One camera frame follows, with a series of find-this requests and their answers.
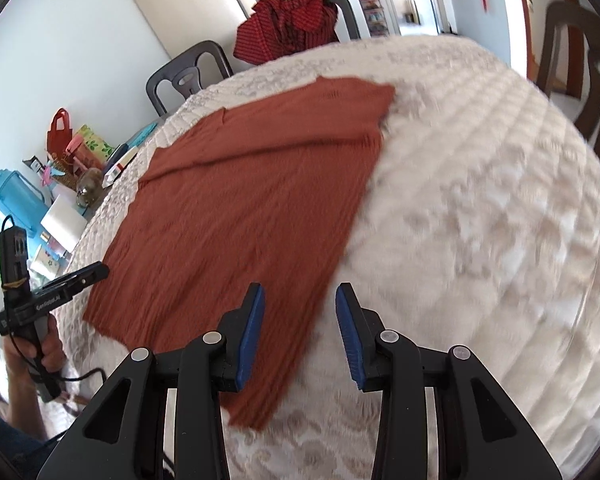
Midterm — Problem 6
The rust orange knit sweater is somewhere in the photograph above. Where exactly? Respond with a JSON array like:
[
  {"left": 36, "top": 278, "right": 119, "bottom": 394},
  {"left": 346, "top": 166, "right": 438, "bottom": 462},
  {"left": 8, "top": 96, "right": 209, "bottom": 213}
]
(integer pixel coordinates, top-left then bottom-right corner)
[{"left": 83, "top": 77, "right": 396, "bottom": 430}]

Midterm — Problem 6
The person's left forearm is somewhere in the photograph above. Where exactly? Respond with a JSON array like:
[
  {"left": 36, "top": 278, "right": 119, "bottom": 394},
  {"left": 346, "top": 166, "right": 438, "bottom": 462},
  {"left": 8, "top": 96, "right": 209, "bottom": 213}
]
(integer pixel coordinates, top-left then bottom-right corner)
[{"left": 7, "top": 365, "right": 47, "bottom": 441}]

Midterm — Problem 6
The person's left hand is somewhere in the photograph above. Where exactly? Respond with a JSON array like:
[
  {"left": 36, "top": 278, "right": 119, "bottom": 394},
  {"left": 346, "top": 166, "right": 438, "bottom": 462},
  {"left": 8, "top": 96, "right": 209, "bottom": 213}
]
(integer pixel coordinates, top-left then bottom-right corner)
[{"left": 3, "top": 314, "right": 67, "bottom": 385}]

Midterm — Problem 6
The blue thermos jug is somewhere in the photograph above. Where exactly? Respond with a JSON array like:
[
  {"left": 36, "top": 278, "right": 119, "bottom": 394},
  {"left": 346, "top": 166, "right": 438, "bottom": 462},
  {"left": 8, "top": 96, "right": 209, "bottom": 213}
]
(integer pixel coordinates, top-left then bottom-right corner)
[{"left": 0, "top": 169, "right": 48, "bottom": 242}]

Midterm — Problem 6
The glass jar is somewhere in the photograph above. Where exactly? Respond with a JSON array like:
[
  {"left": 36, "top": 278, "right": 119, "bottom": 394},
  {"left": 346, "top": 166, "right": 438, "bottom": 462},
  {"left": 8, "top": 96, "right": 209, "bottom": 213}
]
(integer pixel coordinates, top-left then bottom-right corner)
[{"left": 76, "top": 168, "right": 104, "bottom": 208}]

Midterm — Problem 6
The white red long box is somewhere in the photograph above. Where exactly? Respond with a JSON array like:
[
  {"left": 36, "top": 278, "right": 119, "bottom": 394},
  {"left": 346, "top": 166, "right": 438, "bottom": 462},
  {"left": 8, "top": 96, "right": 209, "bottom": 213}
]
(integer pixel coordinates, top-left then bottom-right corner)
[{"left": 102, "top": 146, "right": 138, "bottom": 188}]

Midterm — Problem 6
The red gift bag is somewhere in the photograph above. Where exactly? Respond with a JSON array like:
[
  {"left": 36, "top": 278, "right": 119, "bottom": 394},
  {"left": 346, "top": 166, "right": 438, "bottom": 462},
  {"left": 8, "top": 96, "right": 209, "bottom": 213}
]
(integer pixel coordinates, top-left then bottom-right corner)
[{"left": 46, "top": 107, "right": 73, "bottom": 156}]

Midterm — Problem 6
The floral green paper bag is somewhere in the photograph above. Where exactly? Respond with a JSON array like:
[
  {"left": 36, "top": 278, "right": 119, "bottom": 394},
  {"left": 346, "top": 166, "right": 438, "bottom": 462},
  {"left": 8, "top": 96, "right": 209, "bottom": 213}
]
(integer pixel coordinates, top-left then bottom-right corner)
[{"left": 76, "top": 125, "right": 114, "bottom": 162}]

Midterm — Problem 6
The white quilted table cover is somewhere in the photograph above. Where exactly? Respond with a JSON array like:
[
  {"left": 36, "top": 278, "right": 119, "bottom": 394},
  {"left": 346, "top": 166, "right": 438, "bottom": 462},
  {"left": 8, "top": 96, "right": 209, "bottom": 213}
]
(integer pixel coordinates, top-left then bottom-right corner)
[{"left": 71, "top": 35, "right": 600, "bottom": 479}]

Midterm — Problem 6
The dark blue case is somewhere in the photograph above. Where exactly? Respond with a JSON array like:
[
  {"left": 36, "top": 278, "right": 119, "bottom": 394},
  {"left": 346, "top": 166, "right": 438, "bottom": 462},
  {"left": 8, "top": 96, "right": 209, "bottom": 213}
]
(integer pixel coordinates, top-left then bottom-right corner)
[{"left": 102, "top": 143, "right": 129, "bottom": 174}]

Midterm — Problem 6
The grey plastic chair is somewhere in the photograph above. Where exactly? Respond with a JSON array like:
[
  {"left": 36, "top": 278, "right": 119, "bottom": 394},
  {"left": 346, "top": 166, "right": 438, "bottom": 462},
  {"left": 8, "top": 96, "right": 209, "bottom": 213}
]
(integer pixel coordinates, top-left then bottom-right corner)
[{"left": 145, "top": 40, "right": 234, "bottom": 116}]

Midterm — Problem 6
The chair under red garment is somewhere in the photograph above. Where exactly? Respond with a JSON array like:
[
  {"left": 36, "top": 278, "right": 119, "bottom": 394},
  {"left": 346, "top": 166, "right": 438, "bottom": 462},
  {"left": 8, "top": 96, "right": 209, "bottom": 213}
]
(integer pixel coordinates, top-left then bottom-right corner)
[{"left": 328, "top": 0, "right": 361, "bottom": 40}]

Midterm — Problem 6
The dark brown wooden chair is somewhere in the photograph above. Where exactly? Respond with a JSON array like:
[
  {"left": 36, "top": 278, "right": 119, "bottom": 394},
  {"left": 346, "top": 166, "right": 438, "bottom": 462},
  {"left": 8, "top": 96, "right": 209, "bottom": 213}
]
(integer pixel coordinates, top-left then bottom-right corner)
[{"left": 536, "top": 0, "right": 600, "bottom": 161}]

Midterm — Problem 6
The red checkered garment on chair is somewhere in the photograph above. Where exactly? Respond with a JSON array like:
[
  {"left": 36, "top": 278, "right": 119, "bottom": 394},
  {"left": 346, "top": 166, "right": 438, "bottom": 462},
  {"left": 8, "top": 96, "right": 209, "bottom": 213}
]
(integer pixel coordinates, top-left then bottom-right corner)
[{"left": 233, "top": 0, "right": 339, "bottom": 65}]

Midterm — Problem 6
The shoe rack shelf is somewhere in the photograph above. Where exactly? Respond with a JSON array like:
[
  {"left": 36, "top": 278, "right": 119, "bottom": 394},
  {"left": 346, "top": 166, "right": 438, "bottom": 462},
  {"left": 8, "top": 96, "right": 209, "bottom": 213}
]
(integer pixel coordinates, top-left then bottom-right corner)
[{"left": 358, "top": 0, "right": 400, "bottom": 37}]

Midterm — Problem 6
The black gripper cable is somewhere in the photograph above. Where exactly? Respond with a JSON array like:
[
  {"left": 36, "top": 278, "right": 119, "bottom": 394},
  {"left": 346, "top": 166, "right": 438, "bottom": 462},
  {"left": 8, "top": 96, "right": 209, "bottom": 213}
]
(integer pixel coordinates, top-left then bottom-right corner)
[{"left": 0, "top": 213, "right": 106, "bottom": 441}]

